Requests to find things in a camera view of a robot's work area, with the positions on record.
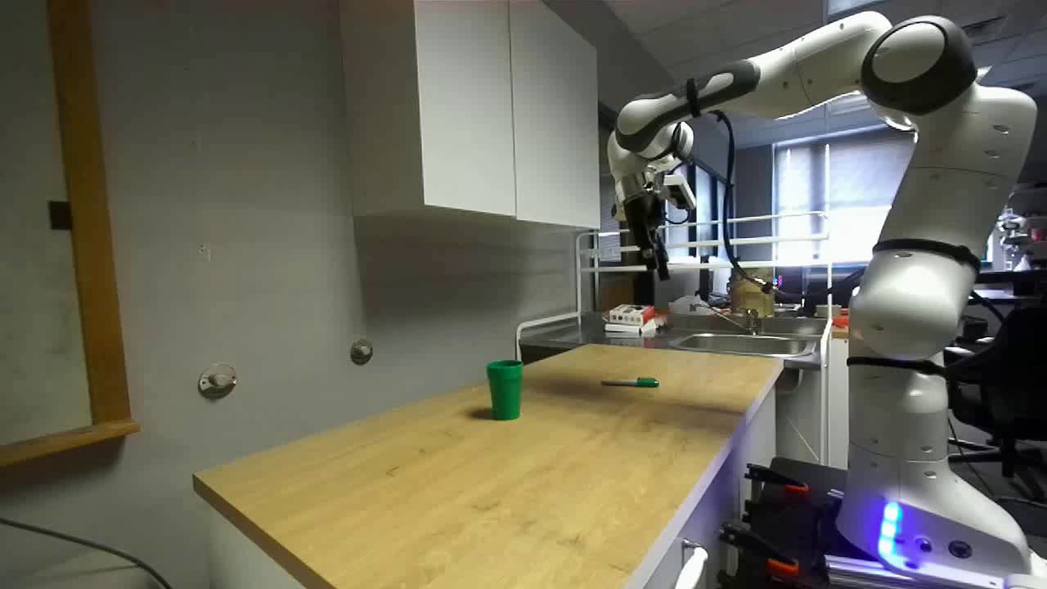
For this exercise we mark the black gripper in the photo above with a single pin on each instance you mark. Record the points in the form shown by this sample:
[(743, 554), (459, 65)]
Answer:
[(645, 222)]

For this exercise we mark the green marker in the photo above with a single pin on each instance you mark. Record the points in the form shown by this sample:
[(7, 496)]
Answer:
[(631, 385)]

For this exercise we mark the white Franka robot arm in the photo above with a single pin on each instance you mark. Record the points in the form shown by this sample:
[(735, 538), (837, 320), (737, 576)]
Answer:
[(935, 294)]

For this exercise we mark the green plastic cup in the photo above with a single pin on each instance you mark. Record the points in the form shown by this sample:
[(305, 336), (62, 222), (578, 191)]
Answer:
[(505, 392)]

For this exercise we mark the red and white box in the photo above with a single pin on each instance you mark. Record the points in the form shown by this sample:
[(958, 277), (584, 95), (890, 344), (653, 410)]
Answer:
[(631, 320)]

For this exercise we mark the brown paper bag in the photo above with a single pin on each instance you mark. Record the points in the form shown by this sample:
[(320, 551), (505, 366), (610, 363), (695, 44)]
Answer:
[(749, 294)]

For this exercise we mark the metal sink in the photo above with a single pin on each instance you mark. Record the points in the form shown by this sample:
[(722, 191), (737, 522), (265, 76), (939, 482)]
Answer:
[(739, 341)]

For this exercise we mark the bright window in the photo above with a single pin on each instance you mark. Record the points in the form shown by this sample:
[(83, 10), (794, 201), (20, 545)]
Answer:
[(829, 201)]

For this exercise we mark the white counter base cabinet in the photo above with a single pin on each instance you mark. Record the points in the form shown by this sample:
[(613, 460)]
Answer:
[(754, 436)]

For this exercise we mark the black and orange clamp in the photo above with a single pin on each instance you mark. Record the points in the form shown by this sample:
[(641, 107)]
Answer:
[(770, 558), (790, 491)]

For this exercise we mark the black office chair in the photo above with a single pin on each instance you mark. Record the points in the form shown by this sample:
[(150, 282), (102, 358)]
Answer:
[(1007, 382)]

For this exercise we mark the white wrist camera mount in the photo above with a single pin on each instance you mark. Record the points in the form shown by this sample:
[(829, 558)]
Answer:
[(685, 191)]

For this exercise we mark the white wall cabinet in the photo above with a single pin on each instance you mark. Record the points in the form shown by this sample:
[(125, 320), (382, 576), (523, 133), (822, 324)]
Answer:
[(468, 109)]

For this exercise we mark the round metal wall fitting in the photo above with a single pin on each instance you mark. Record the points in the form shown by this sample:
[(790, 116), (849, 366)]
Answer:
[(360, 351), (216, 382)]

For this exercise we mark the wooden frame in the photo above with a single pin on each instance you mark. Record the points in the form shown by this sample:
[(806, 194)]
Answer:
[(93, 273)]

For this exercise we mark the small black wall box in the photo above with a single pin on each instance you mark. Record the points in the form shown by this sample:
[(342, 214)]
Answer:
[(61, 214)]

